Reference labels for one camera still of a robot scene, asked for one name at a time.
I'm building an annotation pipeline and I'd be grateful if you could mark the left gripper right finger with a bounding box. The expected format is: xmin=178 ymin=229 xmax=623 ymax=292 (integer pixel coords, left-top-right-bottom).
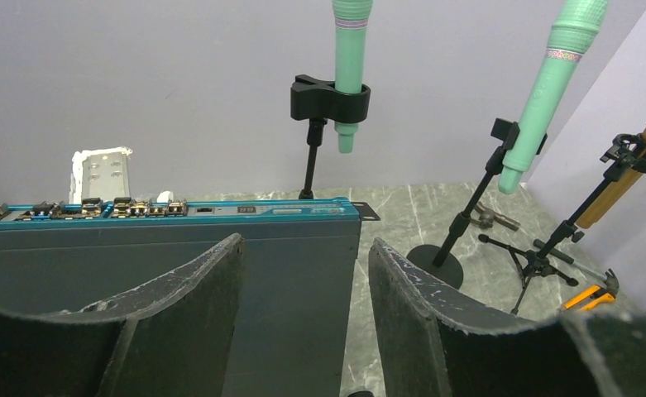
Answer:
xmin=368 ymin=238 xmax=646 ymax=396

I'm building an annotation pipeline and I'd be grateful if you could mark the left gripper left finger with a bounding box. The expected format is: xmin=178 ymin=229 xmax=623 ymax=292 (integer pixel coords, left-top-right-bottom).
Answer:
xmin=0 ymin=233 xmax=245 ymax=396

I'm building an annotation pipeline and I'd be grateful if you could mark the black tripod shock-mount stand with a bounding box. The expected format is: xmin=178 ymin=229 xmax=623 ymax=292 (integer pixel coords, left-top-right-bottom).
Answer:
xmin=476 ymin=132 xmax=646 ymax=316

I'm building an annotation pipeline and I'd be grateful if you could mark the gold microphone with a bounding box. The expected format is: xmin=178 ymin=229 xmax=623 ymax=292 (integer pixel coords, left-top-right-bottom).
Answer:
xmin=576 ymin=125 xmax=646 ymax=229

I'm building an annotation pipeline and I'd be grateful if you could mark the middle round-base mic stand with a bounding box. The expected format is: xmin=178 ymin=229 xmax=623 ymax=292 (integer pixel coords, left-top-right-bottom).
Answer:
xmin=407 ymin=118 xmax=549 ymax=289

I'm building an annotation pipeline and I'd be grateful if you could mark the round-base mic stand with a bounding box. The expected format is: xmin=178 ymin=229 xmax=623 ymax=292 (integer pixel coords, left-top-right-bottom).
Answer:
xmin=290 ymin=74 xmax=371 ymax=199
xmin=407 ymin=118 xmax=549 ymax=289

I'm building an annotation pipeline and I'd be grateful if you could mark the left round-base mic stand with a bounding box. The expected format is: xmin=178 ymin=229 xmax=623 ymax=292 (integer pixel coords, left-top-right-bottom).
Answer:
xmin=290 ymin=74 xmax=371 ymax=199

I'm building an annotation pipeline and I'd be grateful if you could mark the left mint green microphone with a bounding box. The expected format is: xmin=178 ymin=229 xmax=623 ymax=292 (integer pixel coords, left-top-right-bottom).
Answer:
xmin=332 ymin=0 xmax=374 ymax=155

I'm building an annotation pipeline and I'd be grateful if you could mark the mint green microphone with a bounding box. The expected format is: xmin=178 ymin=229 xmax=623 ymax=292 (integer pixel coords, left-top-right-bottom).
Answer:
xmin=332 ymin=0 xmax=374 ymax=155
xmin=498 ymin=0 xmax=610 ymax=194

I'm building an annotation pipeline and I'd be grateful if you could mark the right mint green microphone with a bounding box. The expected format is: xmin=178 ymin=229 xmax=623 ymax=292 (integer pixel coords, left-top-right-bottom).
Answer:
xmin=498 ymin=0 xmax=610 ymax=194

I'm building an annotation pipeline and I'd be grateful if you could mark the small white plastic piece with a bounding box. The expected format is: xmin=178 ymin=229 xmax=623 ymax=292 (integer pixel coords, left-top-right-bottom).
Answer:
xmin=156 ymin=190 xmax=174 ymax=203

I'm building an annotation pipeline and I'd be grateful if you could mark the grey metal clamp tool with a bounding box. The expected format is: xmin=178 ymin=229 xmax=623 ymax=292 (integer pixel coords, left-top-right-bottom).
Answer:
xmin=470 ymin=202 xmax=520 ymax=232

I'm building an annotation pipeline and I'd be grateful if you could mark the orange utility knife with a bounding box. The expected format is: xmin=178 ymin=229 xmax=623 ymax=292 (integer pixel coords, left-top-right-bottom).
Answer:
xmin=560 ymin=285 xmax=616 ymax=311

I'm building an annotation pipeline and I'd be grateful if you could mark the blue network switch box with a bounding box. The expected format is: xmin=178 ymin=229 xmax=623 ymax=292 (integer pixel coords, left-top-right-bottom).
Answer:
xmin=0 ymin=197 xmax=377 ymax=396

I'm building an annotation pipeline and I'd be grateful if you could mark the white plastic bracket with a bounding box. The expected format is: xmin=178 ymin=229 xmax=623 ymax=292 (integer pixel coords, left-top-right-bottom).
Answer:
xmin=69 ymin=146 xmax=133 ymax=204

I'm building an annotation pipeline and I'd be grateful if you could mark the black handled hammer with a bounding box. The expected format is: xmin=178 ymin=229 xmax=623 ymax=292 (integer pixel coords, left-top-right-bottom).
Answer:
xmin=549 ymin=248 xmax=620 ymax=297

